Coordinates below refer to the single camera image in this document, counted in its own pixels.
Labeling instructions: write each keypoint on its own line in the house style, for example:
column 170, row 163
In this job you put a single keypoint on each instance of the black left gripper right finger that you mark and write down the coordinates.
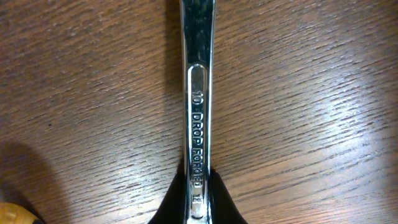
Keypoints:
column 223, row 209

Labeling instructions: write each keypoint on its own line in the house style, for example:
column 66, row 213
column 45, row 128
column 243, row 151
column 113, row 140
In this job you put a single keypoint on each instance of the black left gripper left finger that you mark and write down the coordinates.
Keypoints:
column 172, row 208

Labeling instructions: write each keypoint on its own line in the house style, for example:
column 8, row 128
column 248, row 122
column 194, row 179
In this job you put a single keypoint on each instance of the yellow black stubby screwdriver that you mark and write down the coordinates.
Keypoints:
column 15, row 214

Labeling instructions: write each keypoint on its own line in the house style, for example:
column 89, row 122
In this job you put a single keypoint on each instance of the silver ring wrench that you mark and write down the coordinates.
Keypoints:
column 198, row 28

